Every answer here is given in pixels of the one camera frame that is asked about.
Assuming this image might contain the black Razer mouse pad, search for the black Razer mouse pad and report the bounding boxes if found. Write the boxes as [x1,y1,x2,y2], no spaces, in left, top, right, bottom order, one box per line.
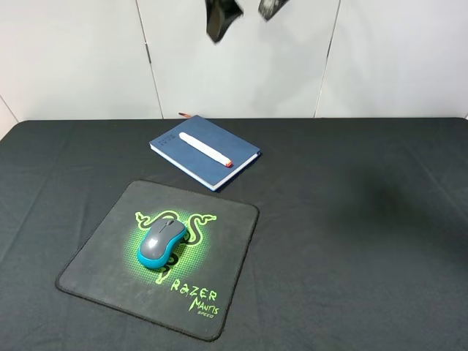
[56,181,259,341]

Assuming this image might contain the blue hardcover notebook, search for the blue hardcover notebook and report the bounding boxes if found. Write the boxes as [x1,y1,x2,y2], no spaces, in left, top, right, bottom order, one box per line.
[149,115,260,191]

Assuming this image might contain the white marker with orange caps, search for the white marker with orange caps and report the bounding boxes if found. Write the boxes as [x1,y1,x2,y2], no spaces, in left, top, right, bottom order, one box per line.
[179,132,233,167]

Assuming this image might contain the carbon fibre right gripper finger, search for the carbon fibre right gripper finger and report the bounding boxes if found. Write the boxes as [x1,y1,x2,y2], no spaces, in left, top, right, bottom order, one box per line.
[205,0,244,44]
[258,0,288,21]

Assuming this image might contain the grey and teal computer mouse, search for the grey and teal computer mouse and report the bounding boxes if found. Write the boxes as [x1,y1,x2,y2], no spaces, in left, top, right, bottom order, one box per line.
[137,218,187,269]

